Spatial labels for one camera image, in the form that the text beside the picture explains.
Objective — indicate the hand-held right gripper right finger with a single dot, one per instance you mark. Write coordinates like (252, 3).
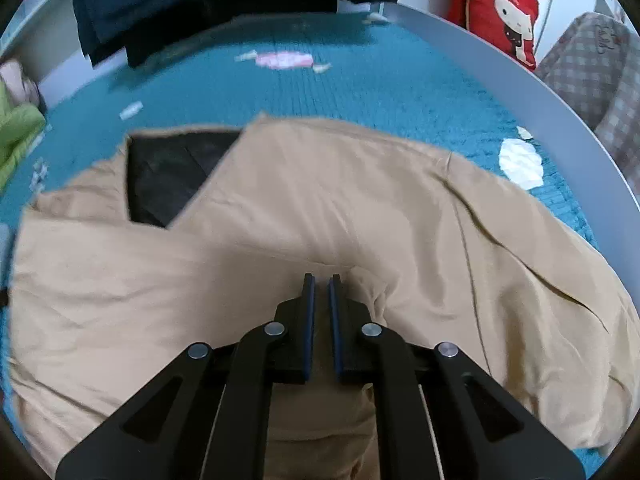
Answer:
(333, 320)

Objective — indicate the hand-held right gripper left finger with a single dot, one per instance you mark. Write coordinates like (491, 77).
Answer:
(310, 320)

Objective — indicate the tan padded jacket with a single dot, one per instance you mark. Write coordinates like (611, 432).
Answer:
(300, 200)

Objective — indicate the dark blue hanging clothes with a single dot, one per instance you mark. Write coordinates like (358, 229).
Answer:
(175, 0)

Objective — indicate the teal quilted blanket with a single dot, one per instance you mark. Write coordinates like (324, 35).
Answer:
(375, 85)

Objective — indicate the red cartoon cushion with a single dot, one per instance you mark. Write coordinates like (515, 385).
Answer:
(480, 20)

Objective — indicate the green cloth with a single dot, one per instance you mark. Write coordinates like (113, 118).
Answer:
(15, 130)

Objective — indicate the checked grey cloth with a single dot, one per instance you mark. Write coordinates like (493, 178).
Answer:
(585, 70)

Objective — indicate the pink cloth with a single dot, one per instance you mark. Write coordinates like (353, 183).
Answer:
(17, 82)

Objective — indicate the grey bed frame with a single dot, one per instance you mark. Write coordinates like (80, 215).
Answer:
(500, 55)

